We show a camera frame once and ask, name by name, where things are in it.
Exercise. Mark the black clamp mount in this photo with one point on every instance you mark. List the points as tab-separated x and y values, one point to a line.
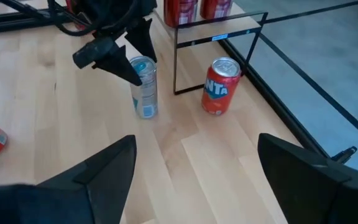
345	154

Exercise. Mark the dark red soda can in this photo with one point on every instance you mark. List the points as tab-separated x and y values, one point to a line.
216	7
179	11

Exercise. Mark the orange Fanta can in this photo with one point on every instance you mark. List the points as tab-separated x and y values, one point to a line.
219	90

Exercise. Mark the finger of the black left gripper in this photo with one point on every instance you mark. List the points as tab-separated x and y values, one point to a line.
120	67
141	39

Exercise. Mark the slim silver blue can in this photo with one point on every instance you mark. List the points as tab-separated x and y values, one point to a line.
145	93

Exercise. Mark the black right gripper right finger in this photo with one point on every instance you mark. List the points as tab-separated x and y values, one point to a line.
315	193

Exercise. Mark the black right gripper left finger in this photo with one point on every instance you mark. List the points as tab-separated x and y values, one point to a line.
104	193

